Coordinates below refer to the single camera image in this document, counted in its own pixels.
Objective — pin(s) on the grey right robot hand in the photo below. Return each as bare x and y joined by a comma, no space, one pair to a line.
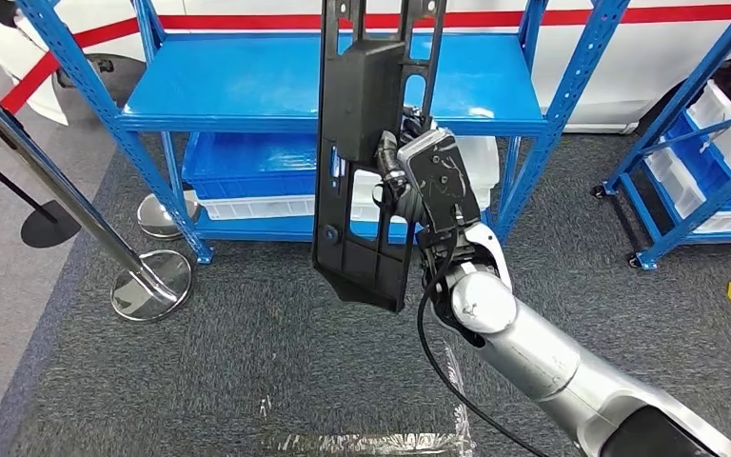
394,183

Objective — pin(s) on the long black plastic part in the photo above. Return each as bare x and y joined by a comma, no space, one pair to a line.
359,94

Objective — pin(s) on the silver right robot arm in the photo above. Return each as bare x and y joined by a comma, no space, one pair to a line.
529,353

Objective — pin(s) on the blue metal shelf rack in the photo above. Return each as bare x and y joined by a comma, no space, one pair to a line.
246,82

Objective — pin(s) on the blue wheeled shelf rack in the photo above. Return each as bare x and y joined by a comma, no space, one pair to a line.
684,94

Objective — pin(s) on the red barrier belt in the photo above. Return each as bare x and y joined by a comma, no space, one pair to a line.
246,22

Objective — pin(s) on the chrome stanchion base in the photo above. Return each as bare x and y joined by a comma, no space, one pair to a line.
157,221

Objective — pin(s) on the clear plastic floor tape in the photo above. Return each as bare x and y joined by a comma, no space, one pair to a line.
372,443

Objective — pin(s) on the white car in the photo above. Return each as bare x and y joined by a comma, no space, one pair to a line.
649,69

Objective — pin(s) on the black stanchion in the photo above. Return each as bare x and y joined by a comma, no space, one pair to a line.
50,227

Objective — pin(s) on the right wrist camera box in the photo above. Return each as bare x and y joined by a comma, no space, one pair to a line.
438,176

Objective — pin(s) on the chrome stanchion post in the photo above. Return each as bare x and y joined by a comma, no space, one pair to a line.
151,287

